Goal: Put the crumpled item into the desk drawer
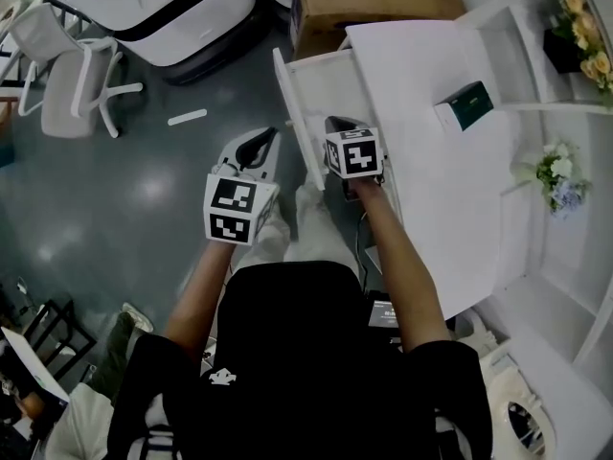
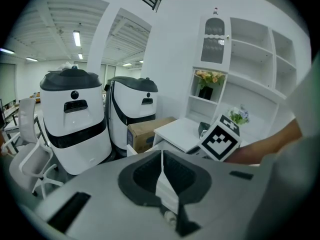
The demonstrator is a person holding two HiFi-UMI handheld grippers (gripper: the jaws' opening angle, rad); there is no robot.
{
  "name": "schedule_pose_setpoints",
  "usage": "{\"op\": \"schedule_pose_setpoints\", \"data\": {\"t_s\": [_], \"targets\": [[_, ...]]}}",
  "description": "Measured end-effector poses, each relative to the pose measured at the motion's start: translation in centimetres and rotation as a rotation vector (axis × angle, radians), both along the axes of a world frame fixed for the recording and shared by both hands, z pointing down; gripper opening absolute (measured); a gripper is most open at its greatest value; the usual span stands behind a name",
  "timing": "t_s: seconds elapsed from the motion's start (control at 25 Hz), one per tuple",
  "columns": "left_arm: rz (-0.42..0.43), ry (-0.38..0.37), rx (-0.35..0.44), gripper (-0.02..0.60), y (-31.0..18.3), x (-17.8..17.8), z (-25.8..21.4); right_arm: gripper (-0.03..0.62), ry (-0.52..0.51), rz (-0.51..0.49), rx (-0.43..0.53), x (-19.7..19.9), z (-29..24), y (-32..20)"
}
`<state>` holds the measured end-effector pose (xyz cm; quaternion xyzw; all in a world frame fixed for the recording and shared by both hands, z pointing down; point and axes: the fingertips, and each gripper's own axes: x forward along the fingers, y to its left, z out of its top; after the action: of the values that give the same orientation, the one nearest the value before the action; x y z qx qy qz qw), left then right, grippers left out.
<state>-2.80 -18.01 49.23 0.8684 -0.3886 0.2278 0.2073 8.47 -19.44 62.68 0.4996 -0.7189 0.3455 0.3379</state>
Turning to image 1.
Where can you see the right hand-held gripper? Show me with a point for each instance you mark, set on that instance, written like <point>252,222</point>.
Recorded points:
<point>356,156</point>

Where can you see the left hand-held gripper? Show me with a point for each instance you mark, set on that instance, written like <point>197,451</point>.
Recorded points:
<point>234,204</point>

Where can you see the white drawer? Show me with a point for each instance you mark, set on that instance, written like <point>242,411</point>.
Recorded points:
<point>330,79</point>

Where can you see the person's right forearm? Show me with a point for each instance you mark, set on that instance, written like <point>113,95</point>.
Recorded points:
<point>397,266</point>

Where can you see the person's left forearm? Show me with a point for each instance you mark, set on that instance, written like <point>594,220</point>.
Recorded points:
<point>201,295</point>

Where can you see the white tape strip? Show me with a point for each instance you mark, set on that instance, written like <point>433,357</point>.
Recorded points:
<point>187,117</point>

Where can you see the person's white trousers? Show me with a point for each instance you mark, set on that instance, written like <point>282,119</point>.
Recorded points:
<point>311,228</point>

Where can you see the dark green and white box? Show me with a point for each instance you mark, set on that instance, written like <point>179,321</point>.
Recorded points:
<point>467,106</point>

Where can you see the white shelf cabinet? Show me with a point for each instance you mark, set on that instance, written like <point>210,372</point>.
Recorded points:
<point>479,209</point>

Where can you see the brown cardboard box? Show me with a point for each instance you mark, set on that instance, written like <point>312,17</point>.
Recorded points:
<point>364,3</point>

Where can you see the black tablet screen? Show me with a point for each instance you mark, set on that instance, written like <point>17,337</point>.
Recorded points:
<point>383,313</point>

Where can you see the white office chair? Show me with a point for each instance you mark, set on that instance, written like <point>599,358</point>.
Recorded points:
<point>64,89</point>

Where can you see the white shoe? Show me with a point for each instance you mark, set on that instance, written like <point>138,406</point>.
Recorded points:
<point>139,316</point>

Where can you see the white and blue flower bouquet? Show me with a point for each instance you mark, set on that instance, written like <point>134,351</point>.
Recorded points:
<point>560,175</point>

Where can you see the person's black shirt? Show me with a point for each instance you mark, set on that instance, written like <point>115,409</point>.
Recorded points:
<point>297,362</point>

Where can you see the black vase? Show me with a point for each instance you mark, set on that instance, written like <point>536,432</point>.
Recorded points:
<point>562,53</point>

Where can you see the yellow flower bouquet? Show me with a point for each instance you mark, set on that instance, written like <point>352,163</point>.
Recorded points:
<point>586,31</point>

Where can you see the black metal stand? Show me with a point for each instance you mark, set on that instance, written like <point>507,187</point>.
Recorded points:
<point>67,338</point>

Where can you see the white ornate chair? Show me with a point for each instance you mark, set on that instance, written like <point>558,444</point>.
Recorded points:
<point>507,391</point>

